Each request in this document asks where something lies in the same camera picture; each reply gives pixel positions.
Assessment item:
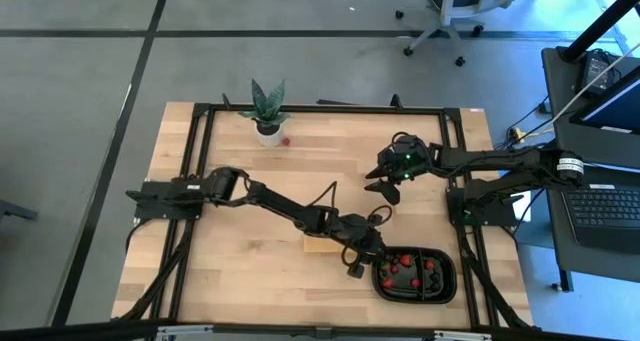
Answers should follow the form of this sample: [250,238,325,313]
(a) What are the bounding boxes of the black rig crossbar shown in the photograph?
[0,318,640,341]

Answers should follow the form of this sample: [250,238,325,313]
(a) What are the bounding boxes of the black power brick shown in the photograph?
[574,49,621,100]

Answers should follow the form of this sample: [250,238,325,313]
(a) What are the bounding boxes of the black screen with blue glow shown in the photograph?
[569,63,640,135]

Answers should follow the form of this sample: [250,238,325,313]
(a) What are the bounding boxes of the office chair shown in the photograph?
[394,0,516,67]

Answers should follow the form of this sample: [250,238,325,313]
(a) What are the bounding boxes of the white box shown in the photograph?
[514,196,532,223]

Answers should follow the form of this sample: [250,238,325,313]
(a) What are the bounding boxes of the white cable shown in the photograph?
[547,40,640,130]

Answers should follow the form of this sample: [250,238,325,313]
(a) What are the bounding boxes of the black pole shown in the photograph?
[559,0,640,62]

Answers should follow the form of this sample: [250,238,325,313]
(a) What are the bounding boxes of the dark grey side desk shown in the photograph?
[541,45,640,292]

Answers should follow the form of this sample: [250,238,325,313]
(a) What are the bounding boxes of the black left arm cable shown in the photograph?
[307,180,396,282]

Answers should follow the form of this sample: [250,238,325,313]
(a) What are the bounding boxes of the yellow cloth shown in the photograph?
[303,234,347,255]

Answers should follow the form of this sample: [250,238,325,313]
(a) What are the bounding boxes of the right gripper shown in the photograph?
[364,134,432,206]

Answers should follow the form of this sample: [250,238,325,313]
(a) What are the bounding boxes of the grey furniture leg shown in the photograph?
[0,199,39,221]

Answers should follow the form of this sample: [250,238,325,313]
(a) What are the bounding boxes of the silver bracket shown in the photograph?
[155,324,214,341]
[433,329,494,341]

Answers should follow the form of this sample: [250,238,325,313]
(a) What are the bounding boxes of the black floor cable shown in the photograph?
[492,95,551,157]

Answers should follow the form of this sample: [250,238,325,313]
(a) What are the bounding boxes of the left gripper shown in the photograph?
[342,223,390,280]

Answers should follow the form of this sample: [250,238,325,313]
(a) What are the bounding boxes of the black divided tupperware container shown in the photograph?
[371,245,459,306]

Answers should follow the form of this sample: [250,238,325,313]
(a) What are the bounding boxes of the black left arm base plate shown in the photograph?
[124,178,207,221]

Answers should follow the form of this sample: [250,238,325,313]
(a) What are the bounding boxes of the black aluminium table frame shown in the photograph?
[117,93,534,332]

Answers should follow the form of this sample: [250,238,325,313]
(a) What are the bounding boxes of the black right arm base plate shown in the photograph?
[446,185,519,228]

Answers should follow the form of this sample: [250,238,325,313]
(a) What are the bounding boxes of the snake plant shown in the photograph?
[237,77,292,148]

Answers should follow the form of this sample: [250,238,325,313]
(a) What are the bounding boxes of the black laptop keyboard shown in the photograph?
[559,183,640,255]

